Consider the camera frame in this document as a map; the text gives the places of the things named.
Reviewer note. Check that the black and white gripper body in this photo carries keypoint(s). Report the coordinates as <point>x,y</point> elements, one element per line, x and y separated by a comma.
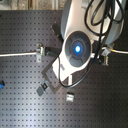
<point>74,56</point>

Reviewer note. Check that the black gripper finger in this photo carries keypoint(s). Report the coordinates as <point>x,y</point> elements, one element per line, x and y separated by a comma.
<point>42,89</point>

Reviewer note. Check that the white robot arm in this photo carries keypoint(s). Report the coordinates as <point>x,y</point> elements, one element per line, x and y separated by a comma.
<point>88,28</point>

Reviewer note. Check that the black clamp top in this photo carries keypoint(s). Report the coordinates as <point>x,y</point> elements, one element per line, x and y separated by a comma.
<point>56,29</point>

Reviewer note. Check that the black perforated board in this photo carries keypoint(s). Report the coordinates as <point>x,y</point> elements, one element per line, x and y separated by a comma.
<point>100,100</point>

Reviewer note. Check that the metal cable clip bottom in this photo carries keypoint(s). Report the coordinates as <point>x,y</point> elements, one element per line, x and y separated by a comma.
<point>70,97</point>

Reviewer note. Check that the metal cable clip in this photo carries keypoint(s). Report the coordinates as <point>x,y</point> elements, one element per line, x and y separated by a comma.
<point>104,55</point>
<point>40,52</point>
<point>70,97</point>

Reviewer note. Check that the metal cable clip right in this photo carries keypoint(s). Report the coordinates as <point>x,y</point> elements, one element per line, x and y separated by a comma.
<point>104,55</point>

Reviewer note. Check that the metal cable clip left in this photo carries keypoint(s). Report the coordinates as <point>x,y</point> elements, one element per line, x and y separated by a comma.
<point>40,52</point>

